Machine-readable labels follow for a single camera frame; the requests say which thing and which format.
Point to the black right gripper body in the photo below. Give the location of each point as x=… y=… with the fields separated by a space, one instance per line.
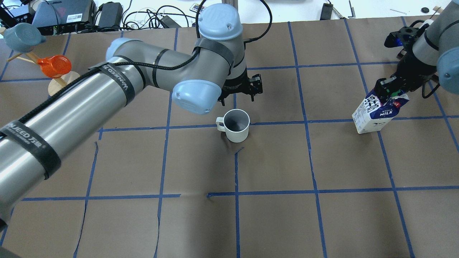
x=413 y=74

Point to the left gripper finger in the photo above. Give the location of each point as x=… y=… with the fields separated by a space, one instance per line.
x=221 y=99
x=256 y=86

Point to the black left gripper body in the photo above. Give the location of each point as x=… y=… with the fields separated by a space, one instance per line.
x=237 y=84

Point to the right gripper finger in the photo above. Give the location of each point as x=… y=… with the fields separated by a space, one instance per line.
x=385 y=88

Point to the white mug grey inside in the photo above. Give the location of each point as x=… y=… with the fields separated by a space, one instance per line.
x=235 y=124

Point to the blue white milk carton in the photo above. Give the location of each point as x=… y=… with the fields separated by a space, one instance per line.
x=374 y=114

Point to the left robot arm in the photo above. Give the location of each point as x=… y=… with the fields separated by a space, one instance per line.
x=33 y=147

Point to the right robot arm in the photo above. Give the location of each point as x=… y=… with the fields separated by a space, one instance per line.
x=431 y=49

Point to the orange cup on tree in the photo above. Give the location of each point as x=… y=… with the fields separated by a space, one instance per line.
x=55 y=66

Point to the blue cup on tree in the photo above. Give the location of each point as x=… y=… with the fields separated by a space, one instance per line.
x=23 y=37

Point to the small remote control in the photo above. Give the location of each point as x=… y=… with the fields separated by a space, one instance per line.
x=194 y=7

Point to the black power adapter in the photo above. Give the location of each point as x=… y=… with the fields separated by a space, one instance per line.
x=110 y=15

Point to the wooden mug tree stand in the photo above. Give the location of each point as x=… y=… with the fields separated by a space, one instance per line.
x=55 y=84

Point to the black computer box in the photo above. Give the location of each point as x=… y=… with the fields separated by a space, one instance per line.
x=56 y=17

